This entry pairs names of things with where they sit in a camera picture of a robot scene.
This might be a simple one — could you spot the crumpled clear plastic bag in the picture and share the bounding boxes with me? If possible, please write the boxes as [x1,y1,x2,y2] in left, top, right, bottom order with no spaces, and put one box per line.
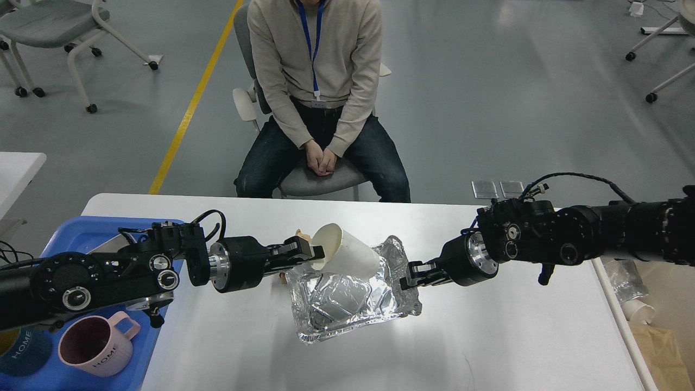
[601,258,650,305]

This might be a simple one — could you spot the left metal floor plate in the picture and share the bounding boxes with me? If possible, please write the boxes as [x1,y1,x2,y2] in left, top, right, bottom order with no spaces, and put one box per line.
[471,180,499,200]

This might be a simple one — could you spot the pink HOME mug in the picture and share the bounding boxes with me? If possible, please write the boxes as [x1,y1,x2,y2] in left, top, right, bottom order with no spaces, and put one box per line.
[59,311,141,377]

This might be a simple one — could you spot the seated man in beige sweater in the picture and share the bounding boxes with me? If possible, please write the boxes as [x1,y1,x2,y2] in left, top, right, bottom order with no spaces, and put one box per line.
[234,1,410,203]

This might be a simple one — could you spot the black cables at left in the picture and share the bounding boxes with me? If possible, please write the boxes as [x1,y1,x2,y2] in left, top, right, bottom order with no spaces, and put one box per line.
[0,241,35,267]

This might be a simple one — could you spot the blue plastic tray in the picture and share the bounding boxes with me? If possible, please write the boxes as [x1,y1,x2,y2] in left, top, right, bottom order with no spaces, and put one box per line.
[1,216,160,390]

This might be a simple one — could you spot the aluminium foil tray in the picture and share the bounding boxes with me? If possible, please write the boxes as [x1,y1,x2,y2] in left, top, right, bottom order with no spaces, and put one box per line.
[286,235,422,345]

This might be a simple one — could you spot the white paper cup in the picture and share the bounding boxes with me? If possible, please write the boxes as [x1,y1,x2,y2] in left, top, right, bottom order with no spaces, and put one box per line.
[310,223,380,279]

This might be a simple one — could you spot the white power adapter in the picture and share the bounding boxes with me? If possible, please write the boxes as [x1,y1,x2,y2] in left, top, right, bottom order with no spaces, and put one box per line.
[628,1,645,18]

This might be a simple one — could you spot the white wheeled chair right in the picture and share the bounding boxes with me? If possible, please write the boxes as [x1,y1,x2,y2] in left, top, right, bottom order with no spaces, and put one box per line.
[625,0,695,105]

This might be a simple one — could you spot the white cup in bin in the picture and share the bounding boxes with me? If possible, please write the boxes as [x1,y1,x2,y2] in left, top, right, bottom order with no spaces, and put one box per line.
[621,299,656,324]

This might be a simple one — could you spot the brown paper bag in bin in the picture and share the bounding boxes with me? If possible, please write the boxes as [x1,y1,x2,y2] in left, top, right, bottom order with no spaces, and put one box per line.
[628,322,693,390]

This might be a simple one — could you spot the grey wheeled chair left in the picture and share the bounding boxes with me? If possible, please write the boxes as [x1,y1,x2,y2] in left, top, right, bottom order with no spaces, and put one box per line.
[2,1,159,113]

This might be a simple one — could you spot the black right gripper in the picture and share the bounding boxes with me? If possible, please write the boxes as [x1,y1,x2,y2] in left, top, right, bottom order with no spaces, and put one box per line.
[400,231,499,291]

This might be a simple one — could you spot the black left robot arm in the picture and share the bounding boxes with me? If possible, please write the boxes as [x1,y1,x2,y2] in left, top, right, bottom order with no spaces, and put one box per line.
[1,210,325,331]

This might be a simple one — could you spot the stainless steel rectangular tray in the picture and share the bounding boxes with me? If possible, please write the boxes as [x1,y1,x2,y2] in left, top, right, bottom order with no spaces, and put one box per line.
[87,234,158,310]

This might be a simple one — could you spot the metal floor plate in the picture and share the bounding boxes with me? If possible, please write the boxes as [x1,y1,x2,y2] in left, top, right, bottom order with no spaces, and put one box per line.
[500,181,525,199]
[471,180,499,200]

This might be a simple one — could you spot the beige plastic bin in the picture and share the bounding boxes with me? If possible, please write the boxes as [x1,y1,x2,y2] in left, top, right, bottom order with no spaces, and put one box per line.
[589,209,695,391]

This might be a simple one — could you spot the right metal floor plate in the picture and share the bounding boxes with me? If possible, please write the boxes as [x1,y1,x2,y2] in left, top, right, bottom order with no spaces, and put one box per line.
[500,181,525,199]

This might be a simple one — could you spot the dark blue HOME mug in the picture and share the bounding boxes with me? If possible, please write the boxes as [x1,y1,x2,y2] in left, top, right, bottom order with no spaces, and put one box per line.
[1,327,53,377]

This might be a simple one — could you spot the brown paper ball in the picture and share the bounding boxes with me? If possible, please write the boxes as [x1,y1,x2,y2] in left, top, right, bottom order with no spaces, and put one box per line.
[279,229,315,285]

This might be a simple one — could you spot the white side table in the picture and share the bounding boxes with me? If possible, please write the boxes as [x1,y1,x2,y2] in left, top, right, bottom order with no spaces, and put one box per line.
[1,152,47,218]

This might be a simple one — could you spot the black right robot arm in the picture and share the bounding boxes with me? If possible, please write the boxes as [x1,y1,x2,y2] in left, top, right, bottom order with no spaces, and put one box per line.
[400,176,694,290]

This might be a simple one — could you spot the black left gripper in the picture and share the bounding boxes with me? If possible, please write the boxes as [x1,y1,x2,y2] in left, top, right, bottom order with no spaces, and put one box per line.
[209,237,325,294]

